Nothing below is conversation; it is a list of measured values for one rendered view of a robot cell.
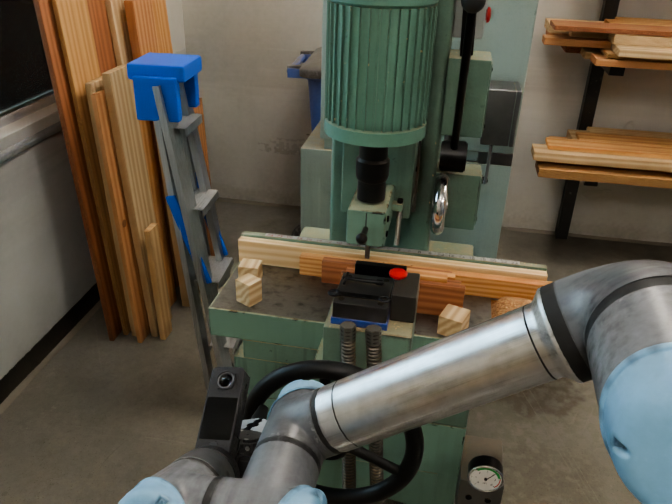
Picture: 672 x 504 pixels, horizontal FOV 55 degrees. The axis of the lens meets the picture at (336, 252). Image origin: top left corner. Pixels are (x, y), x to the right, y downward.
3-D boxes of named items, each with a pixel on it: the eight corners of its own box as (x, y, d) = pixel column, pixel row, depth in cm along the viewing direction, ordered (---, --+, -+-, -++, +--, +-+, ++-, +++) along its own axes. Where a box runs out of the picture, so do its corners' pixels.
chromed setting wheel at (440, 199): (427, 244, 128) (433, 186, 122) (431, 218, 139) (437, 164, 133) (442, 246, 128) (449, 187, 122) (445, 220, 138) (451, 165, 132)
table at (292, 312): (188, 366, 111) (185, 337, 108) (243, 278, 137) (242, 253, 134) (553, 421, 101) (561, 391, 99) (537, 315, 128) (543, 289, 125)
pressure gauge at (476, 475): (464, 496, 117) (469, 463, 113) (464, 480, 120) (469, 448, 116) (499, 502, 116) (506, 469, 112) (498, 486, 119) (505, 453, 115)
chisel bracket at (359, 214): (345, 251, 119) (347, 209, 115) (357, 219, 131) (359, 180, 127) (385, 256, 117) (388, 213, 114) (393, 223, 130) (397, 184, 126)
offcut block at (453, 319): (459, 340, 109) (462, 323, 108) (436, 333, 111) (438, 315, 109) (468, 327, 113) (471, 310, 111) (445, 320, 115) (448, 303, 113)
